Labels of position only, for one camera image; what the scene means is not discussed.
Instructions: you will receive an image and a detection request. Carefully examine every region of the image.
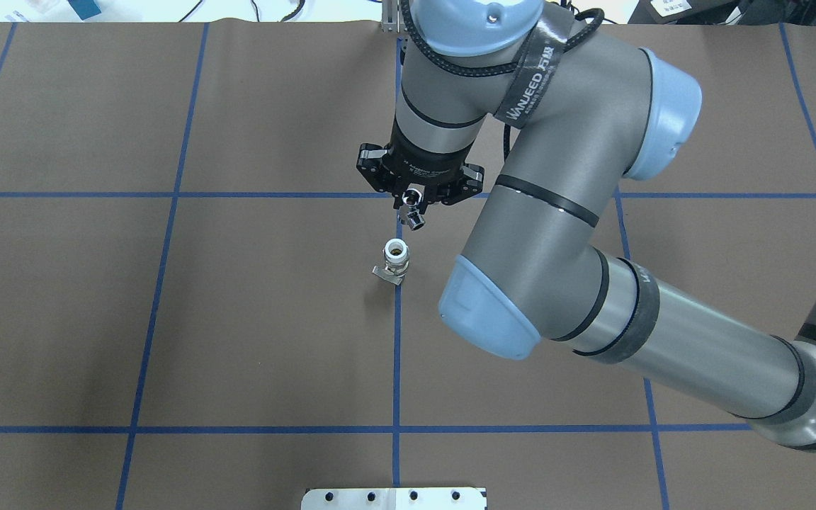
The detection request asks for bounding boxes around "aluminium frame post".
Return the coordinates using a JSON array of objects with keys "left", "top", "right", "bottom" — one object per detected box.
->
[{"left": 377, "top": 1, "right": 409, "bottom": 33}]

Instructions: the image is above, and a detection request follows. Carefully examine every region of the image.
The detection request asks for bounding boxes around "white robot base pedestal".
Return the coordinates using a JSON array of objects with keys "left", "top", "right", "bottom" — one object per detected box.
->
[{"left": 300, "top": 487, "right": 488, "bottom": 509}]

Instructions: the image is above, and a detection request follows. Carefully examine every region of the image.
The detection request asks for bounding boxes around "silver metal pipe fitting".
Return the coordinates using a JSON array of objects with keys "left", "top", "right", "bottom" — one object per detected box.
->
[{"left": 398, "top": 188, "right": 426, "bottom": 230}]

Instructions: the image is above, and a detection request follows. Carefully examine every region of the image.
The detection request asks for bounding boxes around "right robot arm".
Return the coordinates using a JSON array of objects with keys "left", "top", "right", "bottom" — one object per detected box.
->
[{"left": 356, "top": 1, "right": 816, "bottom": 453}]

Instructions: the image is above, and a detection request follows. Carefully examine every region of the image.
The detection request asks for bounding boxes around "white PPR valve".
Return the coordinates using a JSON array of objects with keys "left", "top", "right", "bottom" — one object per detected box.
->
[{"left": 372, "top": 238, "right": 410, "bottom": 286}]

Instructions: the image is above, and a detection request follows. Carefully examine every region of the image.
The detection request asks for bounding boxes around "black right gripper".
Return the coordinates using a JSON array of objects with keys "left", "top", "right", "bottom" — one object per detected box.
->
[{"left": 356, "top": 121, "right": 485, "bottom": 205}]

